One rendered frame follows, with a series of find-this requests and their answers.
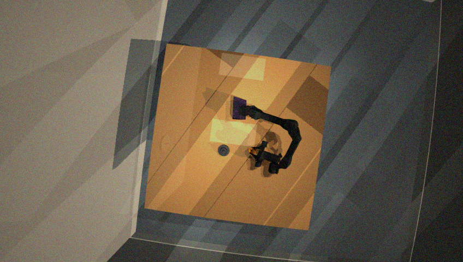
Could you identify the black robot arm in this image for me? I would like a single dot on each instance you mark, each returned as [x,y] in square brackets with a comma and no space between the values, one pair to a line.
[290,125]

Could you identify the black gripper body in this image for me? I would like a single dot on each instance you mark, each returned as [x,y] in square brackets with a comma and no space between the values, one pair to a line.
[262,147]

